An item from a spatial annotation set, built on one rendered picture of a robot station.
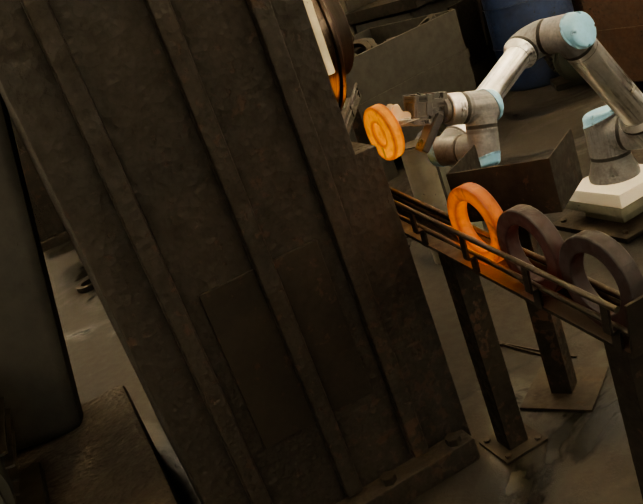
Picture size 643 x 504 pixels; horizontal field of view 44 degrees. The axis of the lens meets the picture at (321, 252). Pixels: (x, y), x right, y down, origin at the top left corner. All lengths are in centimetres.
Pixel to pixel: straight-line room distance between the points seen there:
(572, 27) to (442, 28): 241
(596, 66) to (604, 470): 134
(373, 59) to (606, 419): 290
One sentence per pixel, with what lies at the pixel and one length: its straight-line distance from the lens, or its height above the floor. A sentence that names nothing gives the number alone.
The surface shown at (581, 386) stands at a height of 1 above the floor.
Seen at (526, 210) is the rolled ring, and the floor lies 75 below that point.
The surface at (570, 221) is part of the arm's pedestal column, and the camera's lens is 336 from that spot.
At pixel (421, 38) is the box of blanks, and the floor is 67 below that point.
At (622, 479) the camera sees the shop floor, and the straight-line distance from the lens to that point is 204.
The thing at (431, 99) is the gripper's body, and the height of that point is 86.
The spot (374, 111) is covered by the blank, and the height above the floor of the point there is 89.
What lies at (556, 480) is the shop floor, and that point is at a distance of 207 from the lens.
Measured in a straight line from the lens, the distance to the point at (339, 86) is 215.
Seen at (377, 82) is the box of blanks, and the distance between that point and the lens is 462.
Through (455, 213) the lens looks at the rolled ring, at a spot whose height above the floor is 70.
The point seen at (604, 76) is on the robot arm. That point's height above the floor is 64.
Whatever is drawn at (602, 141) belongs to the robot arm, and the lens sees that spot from 319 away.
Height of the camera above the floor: 131
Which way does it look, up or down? 19 degrees down
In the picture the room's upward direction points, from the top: 20 degrees counter-clockwise
